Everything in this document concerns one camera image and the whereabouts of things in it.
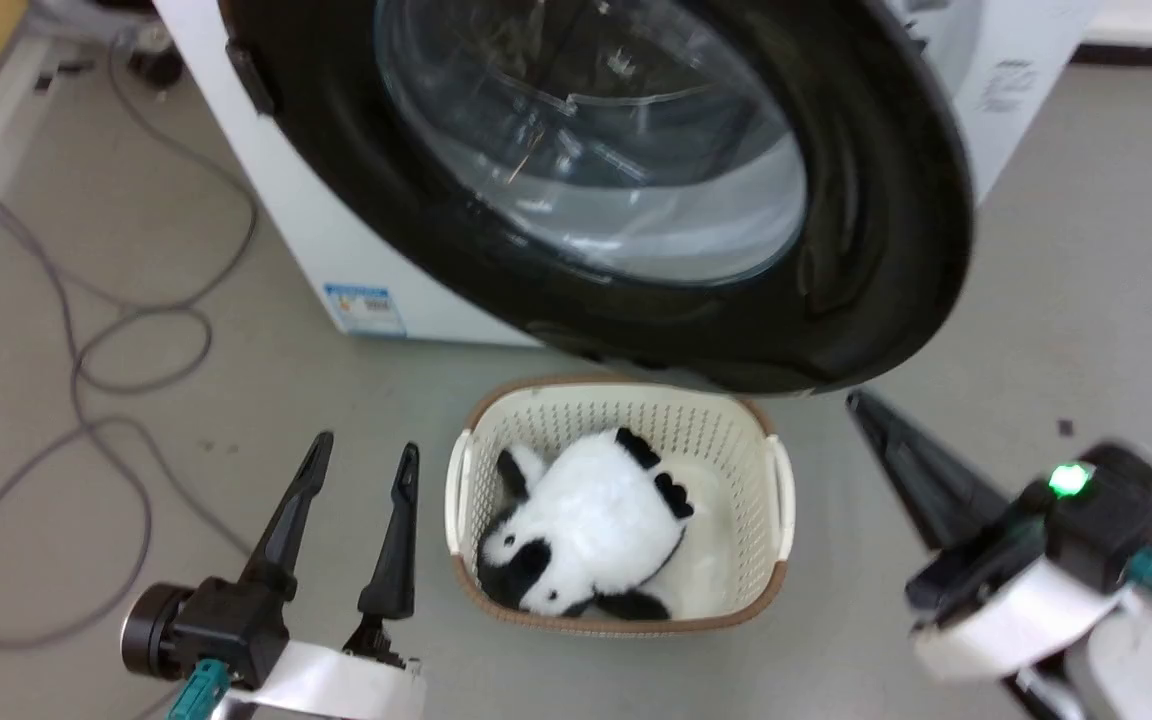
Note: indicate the black white panda plush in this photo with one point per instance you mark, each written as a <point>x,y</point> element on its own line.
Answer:
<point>596,510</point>

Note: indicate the blue white energy label sticker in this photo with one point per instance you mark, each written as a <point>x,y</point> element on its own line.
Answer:
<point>366,310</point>

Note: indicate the black round washing machine door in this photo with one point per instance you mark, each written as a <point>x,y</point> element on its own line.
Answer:
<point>876,200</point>

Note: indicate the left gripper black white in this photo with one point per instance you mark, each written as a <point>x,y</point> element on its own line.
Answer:
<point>236,625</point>

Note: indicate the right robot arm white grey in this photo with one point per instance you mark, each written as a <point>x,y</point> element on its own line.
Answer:
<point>1146,660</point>

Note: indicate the white washing machine body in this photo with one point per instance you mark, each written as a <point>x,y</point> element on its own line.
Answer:
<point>296,200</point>

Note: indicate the cream plastic laundry basket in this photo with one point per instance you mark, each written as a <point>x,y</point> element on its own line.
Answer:
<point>626,410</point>

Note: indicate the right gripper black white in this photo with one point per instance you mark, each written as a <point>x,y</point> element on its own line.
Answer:
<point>1026,610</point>

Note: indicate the black floor object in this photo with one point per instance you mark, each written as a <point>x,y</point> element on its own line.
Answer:
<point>156,62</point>

